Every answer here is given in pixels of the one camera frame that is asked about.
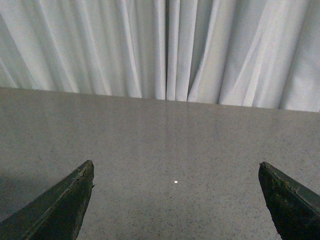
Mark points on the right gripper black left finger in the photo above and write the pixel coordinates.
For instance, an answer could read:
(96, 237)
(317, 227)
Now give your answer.
(58, 213)

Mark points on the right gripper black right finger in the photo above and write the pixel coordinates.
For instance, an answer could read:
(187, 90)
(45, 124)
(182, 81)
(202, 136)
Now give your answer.
(294, 208)

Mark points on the white pleated curtain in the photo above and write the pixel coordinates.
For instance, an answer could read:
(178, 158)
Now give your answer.
(253, 53)

